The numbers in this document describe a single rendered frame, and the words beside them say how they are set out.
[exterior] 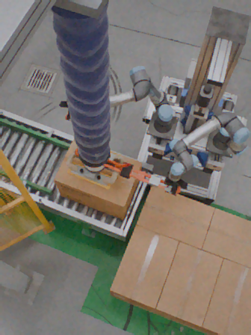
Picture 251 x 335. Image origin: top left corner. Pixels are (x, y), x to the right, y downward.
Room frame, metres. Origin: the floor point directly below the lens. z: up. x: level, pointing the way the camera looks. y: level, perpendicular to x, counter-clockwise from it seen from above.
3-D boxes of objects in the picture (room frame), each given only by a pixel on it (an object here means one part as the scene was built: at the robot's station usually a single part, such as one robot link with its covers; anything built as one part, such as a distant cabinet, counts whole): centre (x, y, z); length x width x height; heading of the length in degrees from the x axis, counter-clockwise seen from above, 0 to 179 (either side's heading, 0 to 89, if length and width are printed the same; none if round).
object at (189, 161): (1.02, -0.40, 1.54); 0.11 x 0.11 x 0.08; 36
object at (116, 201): (1.15, 0.21, 0.75); 0.60 x 0.40 x 0.40; 72
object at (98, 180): (1.05, 0.26, 1.13); 0.34 x 0.10 x 0.05; 71
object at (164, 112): (1.55, -0.28, 1.20); 0.13 x 0.12 x 0.14; 17
